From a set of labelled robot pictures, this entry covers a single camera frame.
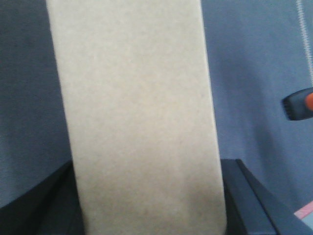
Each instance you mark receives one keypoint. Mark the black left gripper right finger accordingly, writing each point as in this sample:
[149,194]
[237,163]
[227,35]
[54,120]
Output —
[251,209]

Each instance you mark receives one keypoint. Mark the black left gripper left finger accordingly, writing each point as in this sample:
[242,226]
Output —
[52,207]

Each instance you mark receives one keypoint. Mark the orange black barcode scanner gun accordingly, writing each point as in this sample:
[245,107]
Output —
[299,105]

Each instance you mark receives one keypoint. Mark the brown cardboard package box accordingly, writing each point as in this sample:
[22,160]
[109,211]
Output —
[139,110]

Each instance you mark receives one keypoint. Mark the dark grey fabric mat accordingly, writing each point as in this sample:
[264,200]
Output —
[255,59]

